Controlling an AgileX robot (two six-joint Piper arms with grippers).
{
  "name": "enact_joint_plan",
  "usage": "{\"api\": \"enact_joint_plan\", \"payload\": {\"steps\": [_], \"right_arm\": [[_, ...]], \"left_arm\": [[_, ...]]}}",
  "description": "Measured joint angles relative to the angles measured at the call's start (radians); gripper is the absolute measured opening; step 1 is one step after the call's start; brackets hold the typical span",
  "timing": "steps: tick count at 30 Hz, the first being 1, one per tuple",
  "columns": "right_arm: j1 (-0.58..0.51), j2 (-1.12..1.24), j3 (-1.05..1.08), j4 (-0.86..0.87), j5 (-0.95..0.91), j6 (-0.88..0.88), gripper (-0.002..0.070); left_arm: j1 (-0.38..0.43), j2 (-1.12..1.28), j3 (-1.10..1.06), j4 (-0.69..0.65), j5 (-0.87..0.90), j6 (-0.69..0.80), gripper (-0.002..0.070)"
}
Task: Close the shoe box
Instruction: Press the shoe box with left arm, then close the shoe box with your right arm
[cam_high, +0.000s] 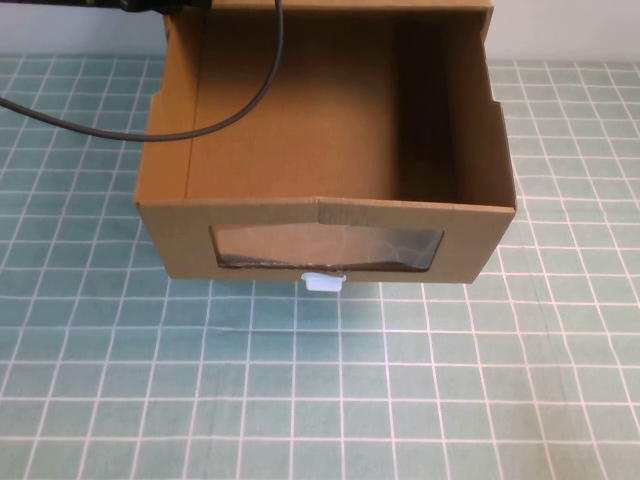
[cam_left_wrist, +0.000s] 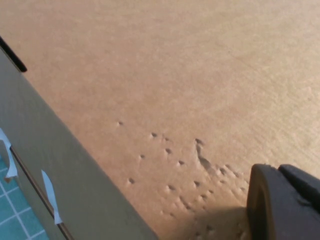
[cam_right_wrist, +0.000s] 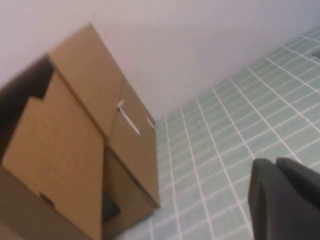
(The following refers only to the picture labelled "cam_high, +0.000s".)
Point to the cardboard drawer with window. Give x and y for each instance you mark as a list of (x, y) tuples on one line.
[(300, 125)]

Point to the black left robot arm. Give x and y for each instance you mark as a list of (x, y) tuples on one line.
[(135, 4)]

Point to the green checked tablecloth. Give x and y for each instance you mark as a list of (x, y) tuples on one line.
[(320, 400)]

